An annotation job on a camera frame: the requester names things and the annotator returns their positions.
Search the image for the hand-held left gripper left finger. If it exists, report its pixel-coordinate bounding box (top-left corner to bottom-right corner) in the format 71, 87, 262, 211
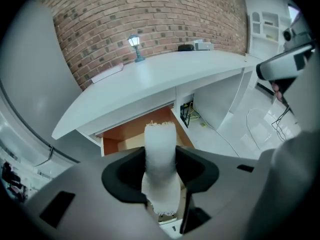
24, 145, 176, 240

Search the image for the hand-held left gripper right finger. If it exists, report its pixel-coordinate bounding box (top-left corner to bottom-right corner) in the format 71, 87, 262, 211
174, 145, 265, 240

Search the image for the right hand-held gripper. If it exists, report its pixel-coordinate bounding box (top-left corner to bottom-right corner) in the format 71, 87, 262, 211
255, 42, 316, 110

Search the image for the white cylinder object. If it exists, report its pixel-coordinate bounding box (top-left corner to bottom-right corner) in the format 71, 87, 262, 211
140, 119, 182, 217

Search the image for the person's right hand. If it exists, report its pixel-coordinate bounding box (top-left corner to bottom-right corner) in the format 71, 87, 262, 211
270, 81, 289, 103

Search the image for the white shelf cabinet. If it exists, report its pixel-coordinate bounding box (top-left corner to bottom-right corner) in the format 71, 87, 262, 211
246, 8, 292, 61

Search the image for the grey tissue box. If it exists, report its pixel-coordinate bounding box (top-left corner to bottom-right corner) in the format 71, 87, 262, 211
191, 40, 216, 52

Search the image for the small black pouch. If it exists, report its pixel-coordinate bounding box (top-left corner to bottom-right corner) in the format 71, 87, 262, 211
177, 43, 195, 53

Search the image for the pink packet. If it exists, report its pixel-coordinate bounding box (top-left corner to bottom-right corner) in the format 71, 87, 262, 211
90, 63, 125, 85

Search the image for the grey refrigerator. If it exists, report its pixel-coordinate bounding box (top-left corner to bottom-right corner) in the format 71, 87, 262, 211
0, 0, 85, 165

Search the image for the small lantern lamp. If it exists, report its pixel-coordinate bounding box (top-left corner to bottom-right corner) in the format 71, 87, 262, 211
127, 33, 147, 64

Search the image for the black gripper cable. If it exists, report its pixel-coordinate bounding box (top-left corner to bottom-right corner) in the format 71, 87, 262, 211
270, 105, 299, 143

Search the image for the white looped cable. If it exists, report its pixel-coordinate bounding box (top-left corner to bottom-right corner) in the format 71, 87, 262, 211
245, 107, 274, 150

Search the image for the yellow cable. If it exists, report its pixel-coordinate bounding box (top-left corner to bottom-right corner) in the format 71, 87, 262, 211
184, 100, 209, 128

